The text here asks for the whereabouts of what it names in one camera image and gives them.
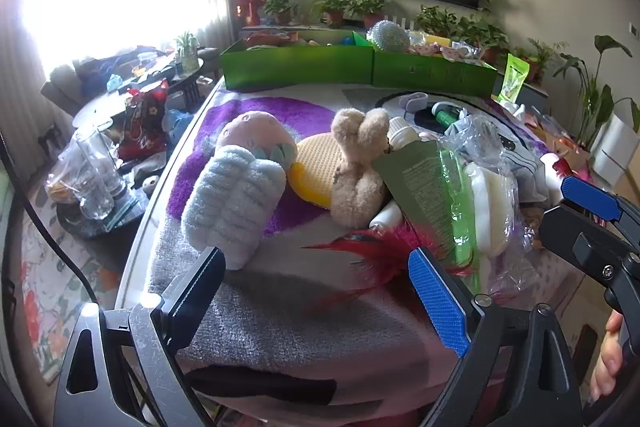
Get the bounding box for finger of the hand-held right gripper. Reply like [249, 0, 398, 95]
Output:
[560, 175, 640, 240]
[537, 199, 640, 315]

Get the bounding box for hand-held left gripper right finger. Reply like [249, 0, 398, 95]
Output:
[407, 247, 583, 427]

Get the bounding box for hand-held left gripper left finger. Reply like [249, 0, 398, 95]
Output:
[52, 246, 227, 427]

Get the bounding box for plastic bag with white sponge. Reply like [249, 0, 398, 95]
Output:
[440, 114, 538, 298]

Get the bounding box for green tube white cap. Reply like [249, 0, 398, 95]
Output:
[372, 117, 481, 273]

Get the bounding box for pink plush toy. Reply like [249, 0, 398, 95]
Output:
[214, 111, 298, 168]

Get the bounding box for green box with plush toys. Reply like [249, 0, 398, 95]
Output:
[220, 38, 376, 90]

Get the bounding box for person's right hand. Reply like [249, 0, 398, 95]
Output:
[589, 309, 626, 403]

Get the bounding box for grey white cloth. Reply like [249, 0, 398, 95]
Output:
[495, 127, 551, 202]

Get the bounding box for red feather toy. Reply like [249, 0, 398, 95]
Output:
[300, 227, 476, 303]

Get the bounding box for light blue fluffy cloth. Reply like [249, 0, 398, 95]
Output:
[181, 146, 287, 270]

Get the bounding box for large leafy plant white pot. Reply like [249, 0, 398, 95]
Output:
[555, 34, 640, 178]

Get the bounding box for small white bottle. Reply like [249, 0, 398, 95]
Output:
[369, 199, 405, 230]

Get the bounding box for grey fleece blanket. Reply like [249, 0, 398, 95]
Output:
[150, 227, 461, 408]

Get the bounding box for grey television cabinet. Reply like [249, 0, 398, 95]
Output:
[517, 82, 551, 112]

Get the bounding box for green snack packet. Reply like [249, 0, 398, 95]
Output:
[497, 53, 530, 104]

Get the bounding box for floral floor rug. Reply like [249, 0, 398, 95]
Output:
[20, 187, 121, 385]

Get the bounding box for blue plastic bag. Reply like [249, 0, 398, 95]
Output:
[162, 109, 193, 138]

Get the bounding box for yellow mesh scrub pad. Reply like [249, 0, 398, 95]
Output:
[290, 133, 351, 210]

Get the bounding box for red floral bag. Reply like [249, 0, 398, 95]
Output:
[117, 79, 171, 160]

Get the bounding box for purple grey plush rug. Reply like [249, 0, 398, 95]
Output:
[145, 82, 576, 308]

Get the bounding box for dark oval coffee table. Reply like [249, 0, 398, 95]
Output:
[72, 52, 206, 128]

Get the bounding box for white plastic clip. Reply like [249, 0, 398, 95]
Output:
[400, 91, 430, 114]

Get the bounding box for pink patterned cloth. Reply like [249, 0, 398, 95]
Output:
[415, 43, 481, 60]

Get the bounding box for green box with household supplies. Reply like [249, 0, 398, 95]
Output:
[372, 49, 498, 98]

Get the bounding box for plant in glass vase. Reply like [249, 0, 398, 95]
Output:
[172, 32, 201, 75]

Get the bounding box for row of potted plants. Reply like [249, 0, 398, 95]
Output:
[257, 0, 566, 82]

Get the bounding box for grey sofa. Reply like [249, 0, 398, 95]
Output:
[40, 57, 101, 118]

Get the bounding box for orange snack bag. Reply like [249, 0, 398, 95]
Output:
[242, 31, 291, 48]

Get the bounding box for white picket fence decoration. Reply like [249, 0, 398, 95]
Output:
[387, 9, 416, 30]

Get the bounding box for red flower decoration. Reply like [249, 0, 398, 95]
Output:
[232, 0, 266, 28]

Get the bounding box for black cable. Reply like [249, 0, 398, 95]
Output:
[0, 132, 101, 308]

